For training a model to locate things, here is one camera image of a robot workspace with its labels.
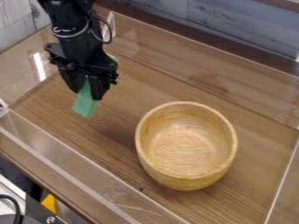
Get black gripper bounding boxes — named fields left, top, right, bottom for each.
left=44, top=25, right=118, bottom=101

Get green rectangular block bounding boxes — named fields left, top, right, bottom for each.
left=71, top=52, right=122, bottom=120

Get brown wooden bowl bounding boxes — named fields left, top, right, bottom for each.
left=135, top=101, right=239, bottom=192

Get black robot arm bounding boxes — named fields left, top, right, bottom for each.
left=37, top=0, right=119, bottom=101

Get yellow black device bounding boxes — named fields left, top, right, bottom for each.
left=23, top=193, right=75, bottom=224

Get clear acrylic corner bracket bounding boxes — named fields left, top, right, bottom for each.
left=102, top=11, right=116, bottom=44

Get clear acrylic enclosure walls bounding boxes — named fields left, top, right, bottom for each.
left=0, top=16, right=299, bottom=224

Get black cable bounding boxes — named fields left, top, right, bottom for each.
left=0, top=193, right=24, bottom=224

